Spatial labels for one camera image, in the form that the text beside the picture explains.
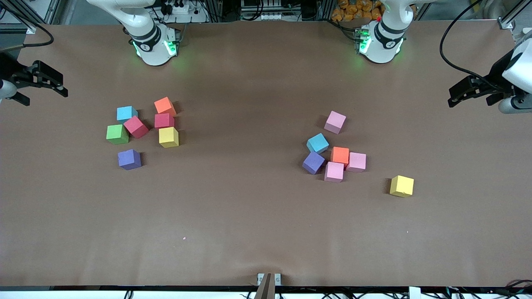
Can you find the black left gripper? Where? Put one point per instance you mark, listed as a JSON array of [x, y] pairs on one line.
[[497, 74]]

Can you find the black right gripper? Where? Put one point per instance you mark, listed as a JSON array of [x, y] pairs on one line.
[[8, 68]]

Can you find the red foam cube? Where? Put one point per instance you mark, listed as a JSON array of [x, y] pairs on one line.
[[136, 127], [164, 121]]

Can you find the yellow foam cube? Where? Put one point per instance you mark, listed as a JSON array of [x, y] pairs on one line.
[[402, 186], [168, 138]]

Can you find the pink foam cube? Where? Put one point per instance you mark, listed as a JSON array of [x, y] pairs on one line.
[[335, 122], [356, 162], [334, 172]]

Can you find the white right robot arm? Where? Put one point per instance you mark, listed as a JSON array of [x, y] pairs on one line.
[[145, 37]]

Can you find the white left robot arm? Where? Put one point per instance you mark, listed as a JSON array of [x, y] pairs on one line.
[[386, 37]]

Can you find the light blue foam cube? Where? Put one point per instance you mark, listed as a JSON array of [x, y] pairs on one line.
[[126, 113], [317, 143]]

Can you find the green foam cube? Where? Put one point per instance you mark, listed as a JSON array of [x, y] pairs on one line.
[[117, 134]]

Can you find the purple foam cube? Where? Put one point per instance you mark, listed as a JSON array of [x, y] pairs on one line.
[[129, 160], [313, 162]]

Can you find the orange foam cube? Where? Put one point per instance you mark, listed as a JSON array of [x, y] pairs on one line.
[[165, 107], [340, 155]]

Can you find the pile of orange objects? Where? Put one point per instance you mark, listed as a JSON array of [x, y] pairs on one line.
[[353, 8]]

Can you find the white power strip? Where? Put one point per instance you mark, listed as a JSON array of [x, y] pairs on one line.
[[178, 8]]

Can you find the brown table cover sheet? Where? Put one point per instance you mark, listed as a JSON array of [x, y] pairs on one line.
[[266, 216]]

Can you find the white corner bracket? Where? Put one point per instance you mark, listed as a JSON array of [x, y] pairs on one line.
[[506, 24], [31, 30]]

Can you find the aluminium frame profile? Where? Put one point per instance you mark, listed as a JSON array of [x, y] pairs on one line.
[[519, 10], [25, 13]]

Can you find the metal bracket with post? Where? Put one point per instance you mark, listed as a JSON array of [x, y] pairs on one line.
[[266, 286]]

